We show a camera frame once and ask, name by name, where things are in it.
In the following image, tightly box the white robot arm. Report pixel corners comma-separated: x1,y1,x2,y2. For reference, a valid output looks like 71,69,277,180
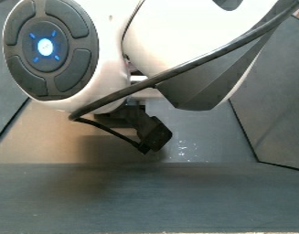
3,0,299,112

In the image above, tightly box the black cable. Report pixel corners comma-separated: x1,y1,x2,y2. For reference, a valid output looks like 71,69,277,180
67,0,299,155

